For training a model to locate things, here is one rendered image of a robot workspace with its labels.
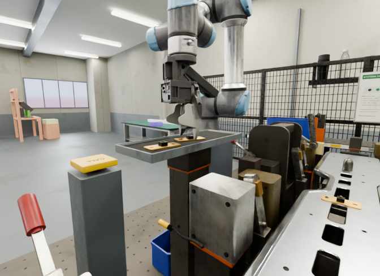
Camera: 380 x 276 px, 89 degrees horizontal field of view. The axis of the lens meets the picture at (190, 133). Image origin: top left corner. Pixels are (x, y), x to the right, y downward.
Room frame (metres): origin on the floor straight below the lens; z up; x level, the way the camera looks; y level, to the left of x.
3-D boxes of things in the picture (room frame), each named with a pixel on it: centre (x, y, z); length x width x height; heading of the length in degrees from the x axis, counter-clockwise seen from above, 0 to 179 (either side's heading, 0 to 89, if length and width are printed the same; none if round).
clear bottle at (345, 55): (1.39, -1.06, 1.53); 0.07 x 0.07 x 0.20
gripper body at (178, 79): (0.52, 0.03, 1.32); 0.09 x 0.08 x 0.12; 118
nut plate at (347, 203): (0.49, -0.40, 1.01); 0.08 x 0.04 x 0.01; 50
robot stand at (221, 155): (1.01, -0.09, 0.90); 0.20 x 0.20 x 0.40; 44
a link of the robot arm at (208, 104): (1.00, -0.09, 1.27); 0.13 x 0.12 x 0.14; 62
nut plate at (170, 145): (0.44, 0.06, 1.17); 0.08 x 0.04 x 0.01; 130
